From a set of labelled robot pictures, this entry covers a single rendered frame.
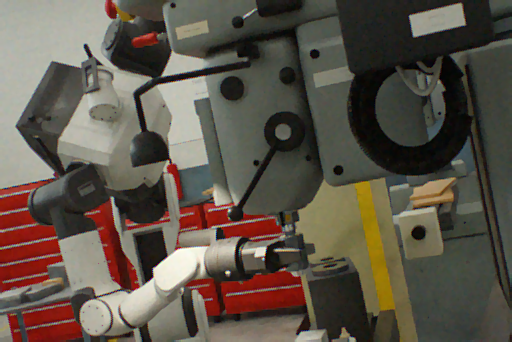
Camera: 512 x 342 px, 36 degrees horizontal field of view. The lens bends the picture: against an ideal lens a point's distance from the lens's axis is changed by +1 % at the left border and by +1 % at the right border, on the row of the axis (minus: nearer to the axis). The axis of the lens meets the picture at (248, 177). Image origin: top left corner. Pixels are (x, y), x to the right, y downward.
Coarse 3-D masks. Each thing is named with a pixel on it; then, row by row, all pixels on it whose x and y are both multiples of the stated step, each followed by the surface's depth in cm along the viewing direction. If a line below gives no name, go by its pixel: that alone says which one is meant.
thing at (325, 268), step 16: (336, 256) 196; (320, 272) 182; (336, 272) 181; (352, 272) 180; (320, 288) 180; (336, 288) 180; (352, 288) 180; (320, 304) 180; (336, 304) 180; (352, 304) 180; (320, 320) 180; (336, 320) 180; (352, 320) 180; (368, 320) 180; (336, 336) 180; (352, 336) 180; (368, 336) 180
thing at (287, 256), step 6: (276, 252) 149; (282, 252) 149; (288, 252) 148; (294, 252) 147; (300, 252) 147; (270, 258) 149; (276, 258) 149; (282, 258) 149; (288, 258) 148; (294, 258) 148; (300, 258) 147; (276, 264) 150; (282, 264) 149
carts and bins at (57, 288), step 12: (60, 264) 463; (60, 276) 458; (12, 288) 485; (24, 288) 436; (36, 288) 470; (48, 288) 430; (60, 288) 437; (0, 300) 421; (12, 300) 420; (24, 300) 426; (36, 300) 422; (48, 300) 414; (60, 300) 414; (0, 312) 410; (12, 312) 411; (24, 324) 487; (24, 336) 487; (84, 336) 416
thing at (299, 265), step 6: (300, 240) 149; (282, 246) 150; (288, 246) 149; (294, 246) 149; (300, 246) 149; (306, 252) 150; (306, 258) 150; (288, 264) 150; (294, 264) 149; (300, 264) 149; (306, 264) 150; (288, 270) 150; (294, 270) 149
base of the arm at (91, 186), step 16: (64, 176) 181; (80, 176) 174; (96, 176) 178; (32, 192) 180; (64, 192) 170; (80, 192) 173; (96, 192) 176; (32, 208) 178; (80, 208) 172; (48, 224) 180
